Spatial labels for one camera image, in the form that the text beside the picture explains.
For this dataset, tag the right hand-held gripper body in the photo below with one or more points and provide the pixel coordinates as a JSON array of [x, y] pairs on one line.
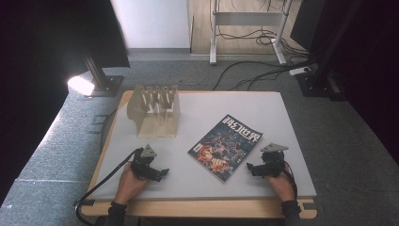
[[273, 164]]

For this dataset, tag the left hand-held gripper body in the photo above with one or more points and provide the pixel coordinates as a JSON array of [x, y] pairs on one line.
[[142, 164]]

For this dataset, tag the person's right hand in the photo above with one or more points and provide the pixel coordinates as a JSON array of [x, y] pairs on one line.
[[282, 186]]

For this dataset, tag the person's left hand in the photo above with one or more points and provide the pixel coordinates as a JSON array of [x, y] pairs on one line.
[[128, 186]]

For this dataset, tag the colourful illustrated magazine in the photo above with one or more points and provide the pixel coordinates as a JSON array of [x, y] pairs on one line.
[[226, 147]]

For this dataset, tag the white table mat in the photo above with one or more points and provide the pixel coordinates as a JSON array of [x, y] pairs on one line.
[[188, 125]]

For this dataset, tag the wooden slotted book rack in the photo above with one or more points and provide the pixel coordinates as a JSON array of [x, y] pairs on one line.
[[156, 109]]

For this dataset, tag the white power strip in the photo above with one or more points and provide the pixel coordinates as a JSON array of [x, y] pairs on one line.
[[300, 71]]

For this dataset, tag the black metal stand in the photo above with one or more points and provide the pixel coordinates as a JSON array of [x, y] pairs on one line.
[[323, 72]]

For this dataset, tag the black panel on stand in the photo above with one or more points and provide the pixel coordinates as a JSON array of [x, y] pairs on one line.
[[106, 37]]

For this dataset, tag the white board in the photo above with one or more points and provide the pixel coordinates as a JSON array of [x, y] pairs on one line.
[[153, 22]]

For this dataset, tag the black stand with base plate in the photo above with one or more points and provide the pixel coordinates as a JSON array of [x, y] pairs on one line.
[[100, 78]]

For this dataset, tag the white metal desk frame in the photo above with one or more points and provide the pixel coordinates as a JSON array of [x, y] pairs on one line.
[[247, 19]]

